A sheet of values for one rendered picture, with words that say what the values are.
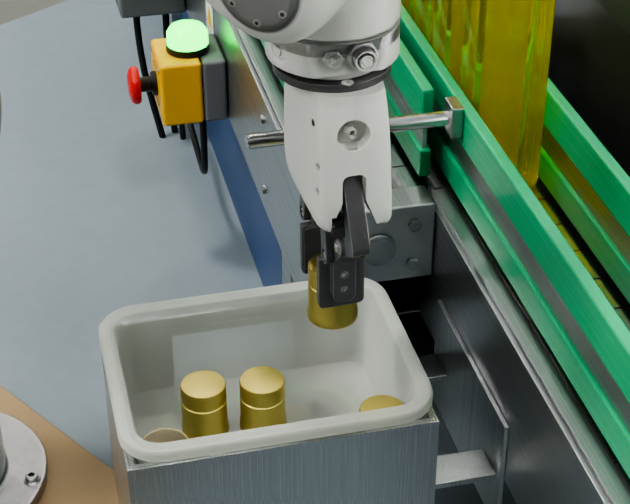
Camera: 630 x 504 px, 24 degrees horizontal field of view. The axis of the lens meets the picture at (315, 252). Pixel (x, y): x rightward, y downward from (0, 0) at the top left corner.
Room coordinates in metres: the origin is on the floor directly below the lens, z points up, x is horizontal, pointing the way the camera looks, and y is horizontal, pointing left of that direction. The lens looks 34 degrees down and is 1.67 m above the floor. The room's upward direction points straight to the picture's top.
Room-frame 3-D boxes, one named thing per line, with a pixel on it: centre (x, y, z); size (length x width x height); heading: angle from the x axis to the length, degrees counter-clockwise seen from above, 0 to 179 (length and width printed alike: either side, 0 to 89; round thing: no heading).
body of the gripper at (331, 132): (0.82, -0.01, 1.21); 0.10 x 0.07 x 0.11; 16
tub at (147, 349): (0.84, 0.04, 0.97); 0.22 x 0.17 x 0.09; 104
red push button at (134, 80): (1.36, 0.18, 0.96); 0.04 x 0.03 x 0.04; 14
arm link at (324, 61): (0.82, -0.01, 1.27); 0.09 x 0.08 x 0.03; 16
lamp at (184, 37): (1.38, 0.13, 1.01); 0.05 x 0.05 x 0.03
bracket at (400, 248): (0.98, -0.05, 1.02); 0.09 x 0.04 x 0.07; 104
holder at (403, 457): (0.84, 0.01, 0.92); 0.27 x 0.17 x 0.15; 104
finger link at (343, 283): (0.79, -0.02, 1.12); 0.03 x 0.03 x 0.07; 16
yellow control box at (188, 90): (1.38, 0.14, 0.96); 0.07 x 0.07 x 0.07; 14
